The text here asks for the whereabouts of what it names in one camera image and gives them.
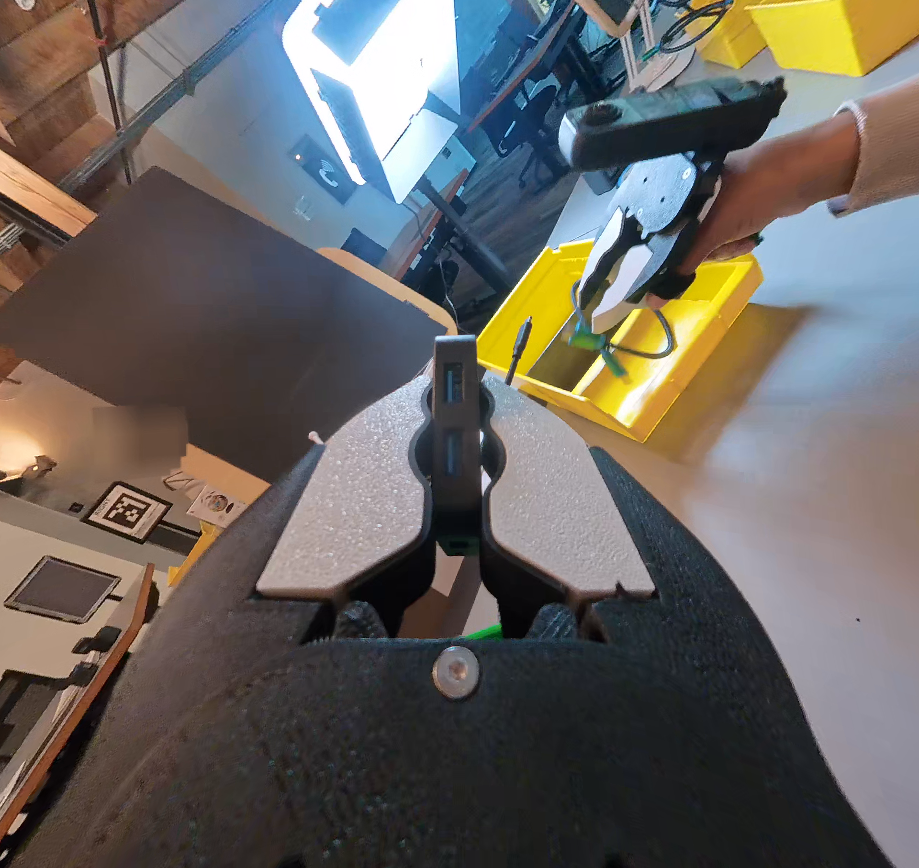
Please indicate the small yellow bin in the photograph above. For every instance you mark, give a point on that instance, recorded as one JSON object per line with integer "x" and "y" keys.
{"x": 190, "y": 556}

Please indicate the brown desk black legs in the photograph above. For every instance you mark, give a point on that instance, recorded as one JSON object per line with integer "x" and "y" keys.
{"x": 136, "y": 617}

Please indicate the green plastic bin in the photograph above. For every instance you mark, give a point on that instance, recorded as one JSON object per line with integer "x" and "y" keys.
{"x": 485, "y": 632}

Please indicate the black logo sign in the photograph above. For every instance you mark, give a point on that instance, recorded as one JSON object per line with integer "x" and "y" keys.
{"x": 327, "y": 172}

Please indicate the studio light panel on stand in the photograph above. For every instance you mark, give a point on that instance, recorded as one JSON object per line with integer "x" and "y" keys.
{"x": 388, "y": 57}

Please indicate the dark tablet screen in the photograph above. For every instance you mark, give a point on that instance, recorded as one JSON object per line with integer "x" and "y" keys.
{"x": 61, "y": 588}

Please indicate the black bin divider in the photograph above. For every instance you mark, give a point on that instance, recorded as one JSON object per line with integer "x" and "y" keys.
{"x": 560, "y": 365}

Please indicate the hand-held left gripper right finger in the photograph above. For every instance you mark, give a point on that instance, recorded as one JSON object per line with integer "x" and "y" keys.
{"x": 567, "y": 509}

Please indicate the black office chair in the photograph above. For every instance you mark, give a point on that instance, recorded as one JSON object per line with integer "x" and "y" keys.
{"x": 528, "y": 114}

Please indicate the person's right hand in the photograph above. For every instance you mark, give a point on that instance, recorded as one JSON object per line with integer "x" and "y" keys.
{"x": 754, "y": 193}

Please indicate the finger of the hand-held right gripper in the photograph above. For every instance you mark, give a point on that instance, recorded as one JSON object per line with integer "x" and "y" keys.
{"x": 603, "y": 258}
{"x": 632, "y": 286}

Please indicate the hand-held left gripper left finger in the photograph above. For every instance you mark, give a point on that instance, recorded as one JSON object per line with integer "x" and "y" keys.
{"x": 352, "y": 509}

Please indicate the black square usb hub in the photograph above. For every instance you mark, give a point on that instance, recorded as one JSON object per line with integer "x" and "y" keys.
{"x": 456, "y": 452}

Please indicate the printed booklet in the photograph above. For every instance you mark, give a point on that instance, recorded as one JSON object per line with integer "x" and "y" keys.
{"x": 215, "y": 505}

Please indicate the framed marker sign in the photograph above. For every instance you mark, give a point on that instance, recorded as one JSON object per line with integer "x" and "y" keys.
{"x": 129, "y": 513}

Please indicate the yellow plastic bin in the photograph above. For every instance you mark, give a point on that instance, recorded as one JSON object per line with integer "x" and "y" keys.
{"x": 725, "y": 42}
{"x": 682, "y": 380}
{"x": 825, "y": 35}

